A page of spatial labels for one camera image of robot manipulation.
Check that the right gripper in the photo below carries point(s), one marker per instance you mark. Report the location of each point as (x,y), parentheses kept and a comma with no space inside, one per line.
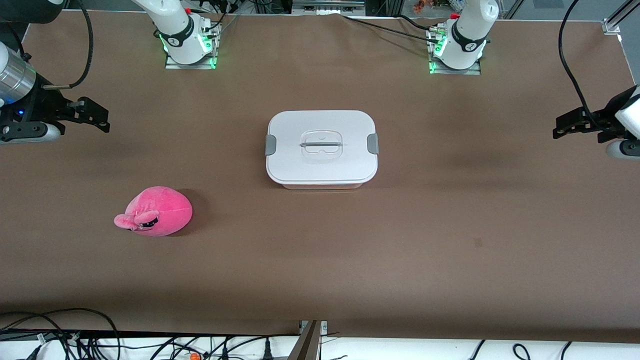
(46,107)

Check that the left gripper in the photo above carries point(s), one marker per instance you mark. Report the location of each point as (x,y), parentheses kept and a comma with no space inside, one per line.
(604,119)

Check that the pink plush toy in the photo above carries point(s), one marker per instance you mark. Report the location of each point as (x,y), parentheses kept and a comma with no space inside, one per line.
(162,207)

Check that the white box lid grey clips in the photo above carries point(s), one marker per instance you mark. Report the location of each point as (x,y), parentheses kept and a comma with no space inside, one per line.
(320,165)

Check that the translucent pink plastic box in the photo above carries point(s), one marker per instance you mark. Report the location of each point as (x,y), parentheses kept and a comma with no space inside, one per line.
(322,186)

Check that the aluminium corner profile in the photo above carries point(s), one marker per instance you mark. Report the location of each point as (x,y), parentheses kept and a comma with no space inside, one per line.
(617,17)

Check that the blue white object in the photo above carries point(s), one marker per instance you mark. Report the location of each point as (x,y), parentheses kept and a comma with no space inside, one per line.
(456,4)

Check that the orange figurine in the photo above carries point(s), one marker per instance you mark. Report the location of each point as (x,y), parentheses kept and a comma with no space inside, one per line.
(420,6)

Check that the brown table cover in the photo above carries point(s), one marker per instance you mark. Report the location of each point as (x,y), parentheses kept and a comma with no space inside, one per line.
(320,260)

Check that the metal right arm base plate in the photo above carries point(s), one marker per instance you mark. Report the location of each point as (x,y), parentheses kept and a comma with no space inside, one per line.
(200,62)

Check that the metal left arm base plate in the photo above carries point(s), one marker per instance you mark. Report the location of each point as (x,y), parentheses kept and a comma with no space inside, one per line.
(445,70)

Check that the aluminium profile post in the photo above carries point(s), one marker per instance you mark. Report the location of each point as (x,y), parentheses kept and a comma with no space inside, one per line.
(307,345)

